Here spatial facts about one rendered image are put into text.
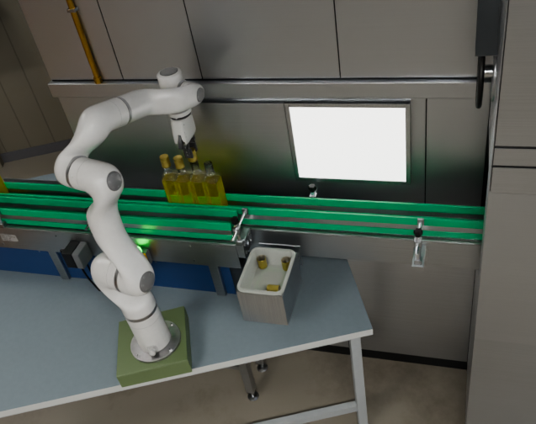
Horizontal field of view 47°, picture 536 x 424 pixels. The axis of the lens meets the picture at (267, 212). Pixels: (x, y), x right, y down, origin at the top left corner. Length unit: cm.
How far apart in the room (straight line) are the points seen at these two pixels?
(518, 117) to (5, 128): 430
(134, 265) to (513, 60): 125
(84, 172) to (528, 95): 121
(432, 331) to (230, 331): 98
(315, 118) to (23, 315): 149
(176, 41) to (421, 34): 83
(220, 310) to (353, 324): 53
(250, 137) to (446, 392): 154
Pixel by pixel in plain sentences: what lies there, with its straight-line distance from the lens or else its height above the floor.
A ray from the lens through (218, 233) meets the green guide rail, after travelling 231.
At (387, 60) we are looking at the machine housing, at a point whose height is 163.
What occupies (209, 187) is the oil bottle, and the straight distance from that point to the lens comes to 231.
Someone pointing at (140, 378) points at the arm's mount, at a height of 78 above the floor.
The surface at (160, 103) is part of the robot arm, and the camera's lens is 202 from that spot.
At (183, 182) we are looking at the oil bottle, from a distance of 235.
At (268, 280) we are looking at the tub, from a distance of 229.
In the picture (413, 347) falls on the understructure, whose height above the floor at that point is 17.
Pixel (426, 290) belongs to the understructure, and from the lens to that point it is 273.
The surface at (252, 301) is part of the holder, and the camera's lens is 222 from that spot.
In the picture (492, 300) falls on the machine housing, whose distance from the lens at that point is 218.
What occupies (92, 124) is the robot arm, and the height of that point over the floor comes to 172.
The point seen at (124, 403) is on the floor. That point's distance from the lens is 331.
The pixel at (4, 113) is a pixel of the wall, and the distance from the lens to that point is 529.
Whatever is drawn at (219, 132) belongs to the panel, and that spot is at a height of 136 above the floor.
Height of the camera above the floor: 258
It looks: 39 degrees down
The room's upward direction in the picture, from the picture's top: 11 degrees counter-clockwise
